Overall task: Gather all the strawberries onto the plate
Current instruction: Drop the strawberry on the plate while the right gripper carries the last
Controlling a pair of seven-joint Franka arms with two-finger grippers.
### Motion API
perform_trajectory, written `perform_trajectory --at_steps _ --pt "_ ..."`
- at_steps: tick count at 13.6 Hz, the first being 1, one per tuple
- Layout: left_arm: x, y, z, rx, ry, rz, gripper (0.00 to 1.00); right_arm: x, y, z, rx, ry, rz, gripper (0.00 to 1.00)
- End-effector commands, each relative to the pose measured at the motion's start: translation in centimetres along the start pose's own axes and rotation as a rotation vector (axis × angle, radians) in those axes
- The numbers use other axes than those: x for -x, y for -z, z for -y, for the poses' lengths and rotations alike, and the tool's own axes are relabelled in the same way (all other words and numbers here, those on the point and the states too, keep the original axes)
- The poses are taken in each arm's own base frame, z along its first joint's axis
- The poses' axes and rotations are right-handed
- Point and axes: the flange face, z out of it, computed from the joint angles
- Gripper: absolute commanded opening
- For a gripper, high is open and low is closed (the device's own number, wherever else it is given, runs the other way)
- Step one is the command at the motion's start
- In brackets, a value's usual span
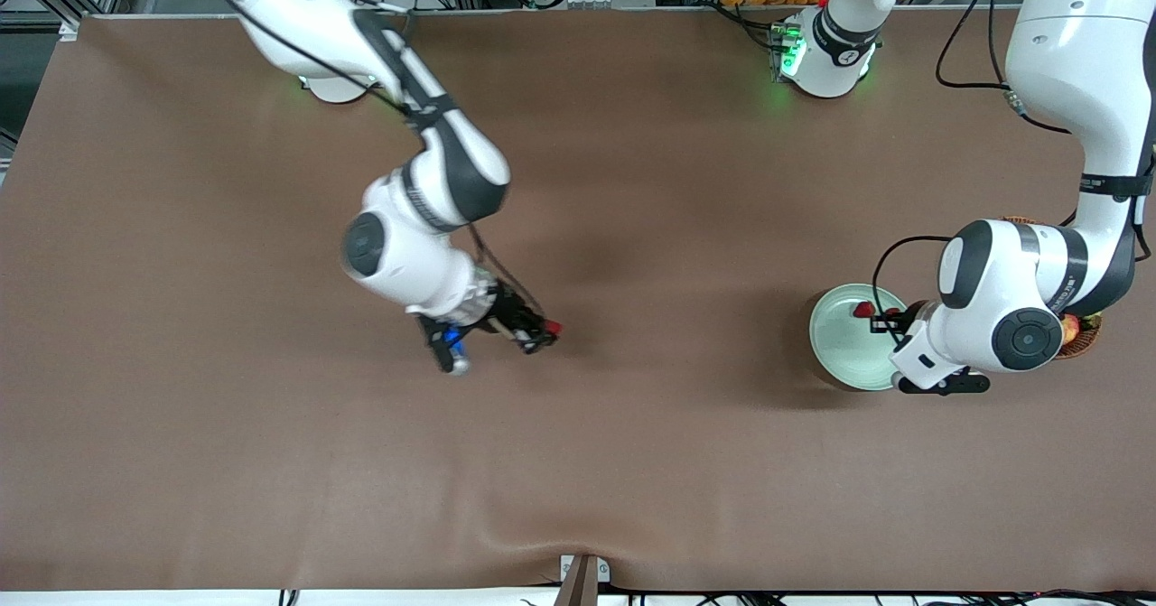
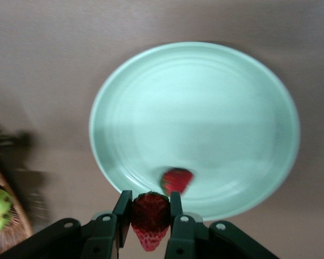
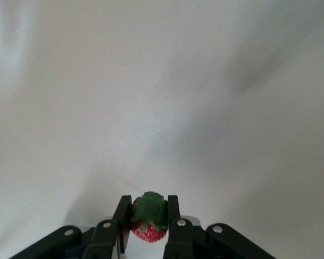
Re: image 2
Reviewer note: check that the light green round plate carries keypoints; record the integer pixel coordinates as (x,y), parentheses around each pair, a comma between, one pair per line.
(191,108)

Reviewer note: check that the brown wicker basket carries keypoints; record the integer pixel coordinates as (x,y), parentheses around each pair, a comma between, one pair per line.
(19,218)

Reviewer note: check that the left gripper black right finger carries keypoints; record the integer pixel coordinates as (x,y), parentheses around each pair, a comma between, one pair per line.
(183,237)

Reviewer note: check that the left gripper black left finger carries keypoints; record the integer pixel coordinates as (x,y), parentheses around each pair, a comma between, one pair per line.
(102,234)

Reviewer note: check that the red strawberry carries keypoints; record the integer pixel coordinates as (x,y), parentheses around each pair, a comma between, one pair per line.
(149,221)
(176,179)

